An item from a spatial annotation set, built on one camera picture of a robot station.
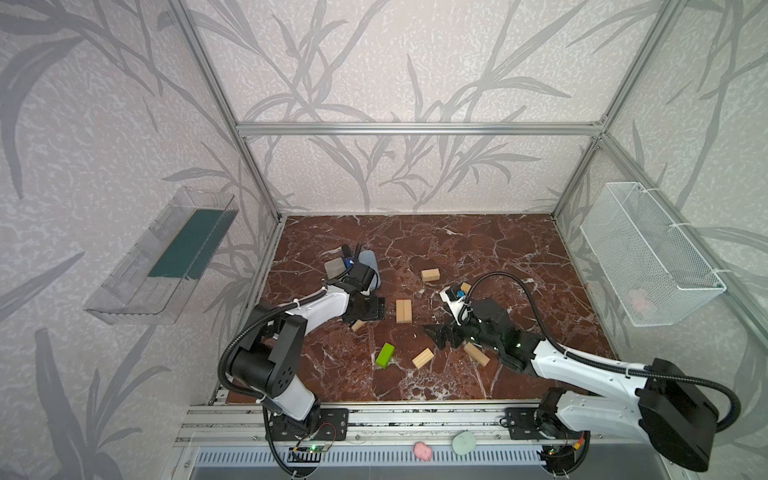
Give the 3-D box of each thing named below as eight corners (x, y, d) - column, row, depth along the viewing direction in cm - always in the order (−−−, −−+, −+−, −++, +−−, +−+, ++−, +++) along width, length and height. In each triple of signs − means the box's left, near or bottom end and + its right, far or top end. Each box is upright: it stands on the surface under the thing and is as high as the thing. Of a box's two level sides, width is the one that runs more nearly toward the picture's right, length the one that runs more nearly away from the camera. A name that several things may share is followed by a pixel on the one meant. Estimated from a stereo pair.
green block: (375, 364, 86) (375, 361, 83) (385, 344, 89) (385, 341, 87) (386, 369, 85) (385, 366, 83) (395, 349, 88) (395, 346, 86)
